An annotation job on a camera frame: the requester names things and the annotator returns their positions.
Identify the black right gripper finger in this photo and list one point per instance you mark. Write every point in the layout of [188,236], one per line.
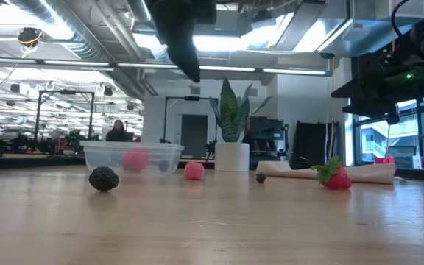
[377,109]
[352,90]

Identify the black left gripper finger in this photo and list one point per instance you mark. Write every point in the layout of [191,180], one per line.
[179,37]

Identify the red strawberry with leafy stem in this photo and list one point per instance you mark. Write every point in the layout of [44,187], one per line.
[339,180]

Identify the small dark berry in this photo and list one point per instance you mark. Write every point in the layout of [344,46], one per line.
[260,178]
[164,166]

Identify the pink ball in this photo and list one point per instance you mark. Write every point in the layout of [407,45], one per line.
[135,159]

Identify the pink raspberry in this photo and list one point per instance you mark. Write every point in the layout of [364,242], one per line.
[194,171]

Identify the dark blackberry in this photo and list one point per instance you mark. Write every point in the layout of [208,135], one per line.
[103,179]

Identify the clear plastic tupperware container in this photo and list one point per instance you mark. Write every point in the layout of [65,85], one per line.
[98,158]

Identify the large window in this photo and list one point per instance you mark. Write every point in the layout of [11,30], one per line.
[410,136]

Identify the red box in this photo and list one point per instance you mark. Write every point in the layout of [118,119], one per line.
[384,160]

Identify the black hanging cover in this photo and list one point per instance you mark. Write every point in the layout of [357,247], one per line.
[311,143]

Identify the black background equipment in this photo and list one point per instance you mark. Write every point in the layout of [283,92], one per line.
[267,132]

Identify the green snake plant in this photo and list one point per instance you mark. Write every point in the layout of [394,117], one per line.
[232,117]

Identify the grey door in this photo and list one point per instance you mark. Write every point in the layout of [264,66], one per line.
[194,136]

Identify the person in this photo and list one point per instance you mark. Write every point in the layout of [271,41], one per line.
[117,132]

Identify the white plant pot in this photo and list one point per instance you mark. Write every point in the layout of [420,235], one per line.
[232,157]

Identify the black ceiling dome device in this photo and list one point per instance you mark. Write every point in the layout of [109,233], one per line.
[28,36]

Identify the small security camera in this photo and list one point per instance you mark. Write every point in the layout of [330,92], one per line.
[327,55]

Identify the black background rig frame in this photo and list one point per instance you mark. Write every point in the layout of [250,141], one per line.
[64,92]
[191,98]

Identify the long ceiling light rail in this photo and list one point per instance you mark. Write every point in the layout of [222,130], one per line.
[289,70]

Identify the silver ceiling duct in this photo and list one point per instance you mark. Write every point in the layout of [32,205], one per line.
[87,40]

